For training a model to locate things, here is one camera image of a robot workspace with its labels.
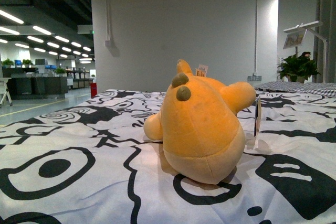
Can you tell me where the orange plush toy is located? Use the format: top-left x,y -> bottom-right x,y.
144,59 -> 256,184

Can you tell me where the red bin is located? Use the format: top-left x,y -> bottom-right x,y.
90,82 -> 98,98

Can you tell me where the black and white patterned bedsheet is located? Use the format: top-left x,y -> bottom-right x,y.
1,90 -> 335,223

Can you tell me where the green potted plant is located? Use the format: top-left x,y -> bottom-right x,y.
278,51 -> 320,83

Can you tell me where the framed picture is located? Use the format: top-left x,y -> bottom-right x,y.
283,29 -> 306,49

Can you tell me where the dark office counter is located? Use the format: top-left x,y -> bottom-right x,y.
2,68 -> 68,100

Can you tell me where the striped grey pillow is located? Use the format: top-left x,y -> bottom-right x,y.
255,81 -> 335,98

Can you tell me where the wall socket strip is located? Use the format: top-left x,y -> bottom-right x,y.
247,76 -> 262,82

